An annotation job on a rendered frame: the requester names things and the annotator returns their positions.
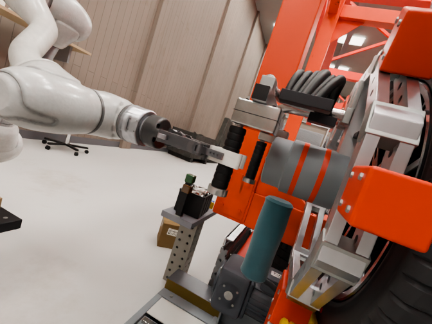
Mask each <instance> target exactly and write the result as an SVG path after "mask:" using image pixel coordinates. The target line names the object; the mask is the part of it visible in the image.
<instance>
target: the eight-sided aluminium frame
mask: <svg viewBox="0 0 432 324"><path fill-rule="evenodd" d="M380 52H381V51H380ZM380 52H379V54H378V55H375V56H374V58H373V60H372V63H371V64H370V66H369V67H368V69H367V70H366V71H365V73H364V75H363V76H362V77H361V79H360V80H359V81H358V82H356V83H355V86H354V88H353V90H352V92H351V93H350V96H349V98H348V102H347V105H346V107H345V109H346V108H347V107H348V103H349V101H350V98H351V96H352V93H353V91H354V89H355V88H357V87H358V84H359V83H360V81H361V80H364V82H365V86H369V87H368V96H367V101H366V109H365V114H364V118H363V122H362V124H361V128H360V131H359V135H358V138H357V144H356V146H355V149H354V152H353V154H352V157H351V159H350V162H349V164H348V167H347V170H346V172H345V175H344V178H343V180H342V182H341V186H340V187H339V190H338V193H337V195H336V198H335V201H334V204H333V206H332V209H331V211H330V214H329V216H328V219H327V222H326V224H325V227H324V228H323V229H322V231H321V227H322V224H323V219H324V215H325V212H326V210H327V209H326V208H323V207H321V206H318V205H315V204H312V203H310V202H307V201H306V203H305V206H304V212H303V216H302V218H301V222H300V227H299V229H298V233H297V236H296V240H295V243H294V246H293V247H292V250H291V254H290V257H289V262H288V264H289V274H288V281H287V287H286V290H285V293H286V294H287V295H286V298H287V299H288V300H291V301H292V302H294V303H296V304H298V305H300V306H302V307H304V308H306V309H308V310H310V311H312V312H316V311H320V309H321V307H322V306H324V305H325V304H326V303H328V302H329V301H330V300H332V299H333V298H335V297H336V296H337V295H339V294H340V293H342V292H343V291H344V290H345V289H347V288H348V287H350V286H351V285H352V286H355V285H356V283H357V282H358V281H359V279H360V278H361V277H362V275H363V273H364V271H365V270H366V268H367V267H368V265H369V264H370V262H371V257H370V255H371V253H372V250H373V248H374V245H375V243H376V240H377V237H378V236H377V235H373V234H371V233H368V232H366V231H363V230H361V229H358V228H356V229H355V232H354V235H353V237H352V238H348V237H346V236H343V235H342V233H343V230H344V228H345V225H346V223H347V222H346V220H345V219H344V218H343V216H342V215H341V214H340V213H339V212H338V203H339V200H340V199H341V197H342V195H343V192H344V190H345V187H346V185H347V182H348V179H349V175H350V172H351V171H352V169H353V167H354V166H369V164H370V162H371V160H372V157H373V154H374V152H375V149H376V148H379V149H383V150H387V152H386V155H385V157H384V159H383V162H382V165H381V168H384V169H387V170H391V171H394V172H397V173H400V174H404V172H405V170H406V167H407V165H408V162H409V160H410V157H411V155H412V153H413V150H414V149H415V148H417V147H418V146H419V143H420V137H421V134H422V128H423V126H424V119H425V115H426V112H425V111H423V110H422V102H421V97H420V87H419V79H418V78H413V77H410V76H404V75H397V74H393V73H387V72H383V71H380V69H379V62H378V60H379V57H380ZM392 89H393V104H391V103H389V100H390V91H391V90H392ZM345 109H344V110H345ZM342 132H343V131H342V130H339V129H337V128H336V129H335V131H334V133H333V135H332V137H331V138H330V139H329V141H328V144H327V147H326V149H330V150H333V151H336V150H337V149H338V145H339V142H340V140H339V137H340V135H341V133H342ZM311 213H313V214H316V219H315V222H314V226H313V229H312V234H311V237H310V242H309V246H308V249H305V248H304V247H302V244H303V239H304V236H305V232H306V229H307V225H308V221H309V217H310V214H311ZM300 266H301V267H300ZM321 273H325V275H324V276H323V277H322V278H321V279H320V280H319V281H318V277H319V275H320V274H321Z"/></svg>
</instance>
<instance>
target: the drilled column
mask: <svg viewBox="0 0 432 324"><path fill-rule="evenodd" d="M203 224H204V222H202V223H201V224H199V225H198V226H196V227H194V228H192V229H188V228H186V227H184V226H182V225H180V226H179V229H178V232H177V236H176V238H175V242H174V245H173V248H172V251H171V254H170V258H169V260H168V264H167V266H166V269H165V273H164V276H163V279H164V280H167V276H168V277H169V276H170V275H171V274H173V273H174V272H175V271H176V270H178V269H180V270H182V271H184V272H186V273H187V272H188V269H189V267H190V263H191V261H192V257H193V255H194V251H195V248H196V245H197V242H198V240H199V236H200V234H201V230H202V228H203Z"/></svg>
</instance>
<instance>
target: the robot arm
mask: <svg viewBox="0 0 432 324"><path fill-rule="evenodd" d="M3 1H4V2H5V3H6V4H7V5H8V6H9V7H10V8H11V9H12V10H13V11H14V12H15V13H16V14H17V15H18V16H20V17H21V18H22V19H23V20H24V21H25V22H26V23H27V24H28V27H27V28H26V29H24V30H23V31H22V32H21V33H20V34H18V36H16V38H15V39H14V40H13V41H12V42H11V44H10V46H9V49H8V60H9V63H10V64H9V66H8V67H6V68H3V69H0V163H3V162H6V161H9V160H12V159H14V158H16V157H17V156H18V155H19V154H20V153H21V151H22V149H23V139H22V137H21V135H20V134H19V128H18V126H19V127H22V128H25V129H30V130H33V131H40V132H48V133H54V134H89V135H93V136H99V137H103V138H108V139H116V140H124V141H127V142H130V143H133V144H136V145H138V146H139V145H140V146H144V147H145V146H148V147H151V148H153V149H161V148H163V147H164V146H168V147H174V148H176V149H182V150H185V151H187V152H190V153H192V154H195V155H196V156H202V158H201V159H202V160H204V161H206V158H207V159H209V160H212V161H214V162H217V163H220V164H222V165H226V166H227V167H231V168H234V169H236V170H238V169H243V168H244V165H245V162H246V159H247V156H245V155H242V154H237V153H234V152H231V151H228V150H226V149H223V148H222V147H220V145H219V144H217V146H214V145H210V144H207V143H205V142H202V141H199V140H196V139H193V138H192V137H191V136H189V135H187V134H183V133H182V132H181V131H178V130H174V129H171V124H170V122H169V120H168V119H166V118H164V117H160V116H157V114H156V113H155V112H154V111H151V110H149V109H146V108H143V107H140V106H138V105H134V104H132V103H131V102H129V101H128V100H126V99H124V98H121V97H119V96H117V95H115V94H112V93H108V92H105V91H97V90H94V89H90V88H88V87H85V86H83V85H82V84H81V83H80V81H79V80H77V79H76V78H75V77H73V76H72V75H70V74H69V73H68V72H67V71H65V70H64V69H62V68H61V67H60V66H59V65H58V64H57V63H56V62H54V61H52V60H53V59H54V57H55V55H56V54H57V52H58V50H59V49H64V48H66V47H67V46H69V45H70V44H72V43H73V42H80V41H84V40H86V39H87V38H88V36H90V34H91V31H92V23H91V20H90V17H89V16H88V14H87V12H86V11H85V10H84V8H83V7H82V6H81V5H80V4H79V3H78V1H76V0H3Z"/></svg>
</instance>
